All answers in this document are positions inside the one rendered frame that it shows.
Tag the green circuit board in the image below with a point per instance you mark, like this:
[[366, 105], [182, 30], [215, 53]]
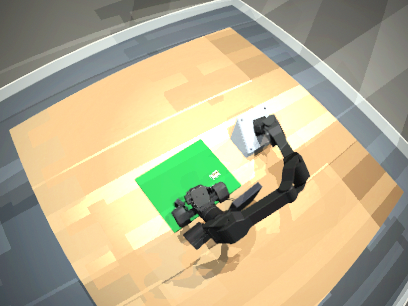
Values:
[[171, 179]]

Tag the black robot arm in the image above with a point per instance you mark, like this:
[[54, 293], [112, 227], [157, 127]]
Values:
[[230, 227]]

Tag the black cooling fan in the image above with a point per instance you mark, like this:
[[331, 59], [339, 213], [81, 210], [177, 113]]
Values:
[[246, 198]]

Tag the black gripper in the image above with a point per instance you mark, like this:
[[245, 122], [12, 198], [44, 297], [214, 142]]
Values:
[[218, 191]]

